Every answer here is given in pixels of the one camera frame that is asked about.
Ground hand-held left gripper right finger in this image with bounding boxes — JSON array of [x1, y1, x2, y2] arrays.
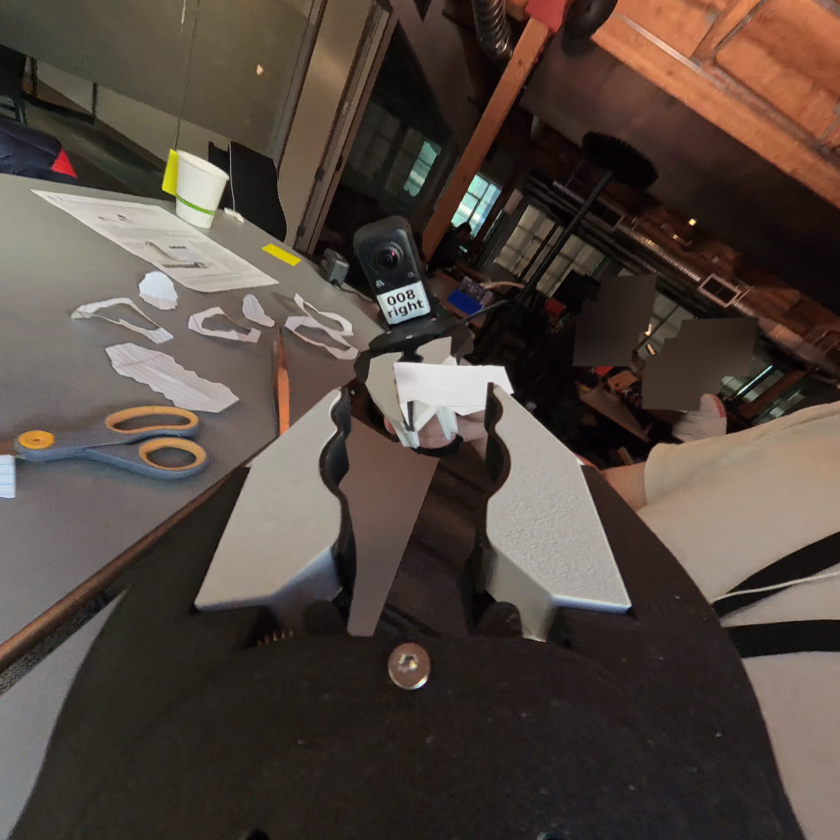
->
[[462, 384, 633, 643]]

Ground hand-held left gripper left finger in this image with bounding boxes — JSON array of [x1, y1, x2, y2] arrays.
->
[[195, 387, 358, 636]]

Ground narrow lined paper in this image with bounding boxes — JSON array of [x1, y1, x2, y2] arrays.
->
[[392, 361, 515, 416]]

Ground grey orange scissors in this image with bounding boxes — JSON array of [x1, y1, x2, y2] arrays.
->
[[14, 405, 211, 481]]

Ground person's right forearm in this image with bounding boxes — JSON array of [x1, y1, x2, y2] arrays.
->
[[598, 459, 652, 511]]

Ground grey desk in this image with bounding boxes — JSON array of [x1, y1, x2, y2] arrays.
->
[[0, 172, 441, 664]]

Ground person's right hand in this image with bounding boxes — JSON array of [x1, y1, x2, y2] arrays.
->
[[419, 412, 492, 460]]

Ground wooden pencil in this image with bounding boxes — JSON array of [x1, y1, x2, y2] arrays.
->
[[272, 327, 291, 437]]

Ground black chair white piping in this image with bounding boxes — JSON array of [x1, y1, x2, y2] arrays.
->
[[209, 140, 288, 242]]

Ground lined paper strip scrap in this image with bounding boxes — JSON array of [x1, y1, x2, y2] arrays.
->
[[188, 306, 261, 344]]

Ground white paper cup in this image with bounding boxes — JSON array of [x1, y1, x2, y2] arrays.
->
[[175, 150, 231, 229]]

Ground oval lined paper cutout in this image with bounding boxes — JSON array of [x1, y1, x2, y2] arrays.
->
[[138, 271, 179, 311]]

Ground printed instruction sheet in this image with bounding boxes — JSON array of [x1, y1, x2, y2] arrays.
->
[[31, 189, 280, 294]]

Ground black disc-topped pole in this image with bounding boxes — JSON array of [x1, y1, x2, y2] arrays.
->
[[518, 131, 659, 309]]

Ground red alarm box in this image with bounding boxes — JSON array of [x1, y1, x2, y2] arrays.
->
[[525, 0, 573, 32]]

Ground black dome speaker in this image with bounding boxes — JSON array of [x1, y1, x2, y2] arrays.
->
[[566, 0, 619, 38]]

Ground dark blue puffer jacket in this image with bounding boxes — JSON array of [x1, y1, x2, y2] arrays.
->
[[0, 118, 78, 181]]

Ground metal ventilation duct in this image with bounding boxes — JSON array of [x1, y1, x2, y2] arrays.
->
[[613, 217, 749, 306], [472, 0, 517, 61]]

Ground black harness strap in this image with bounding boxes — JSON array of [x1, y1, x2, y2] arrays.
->
[[712, 538, 840, 658]]

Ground large paper outline ring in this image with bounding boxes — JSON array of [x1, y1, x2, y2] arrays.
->
[[71, 297, 175, 345]]

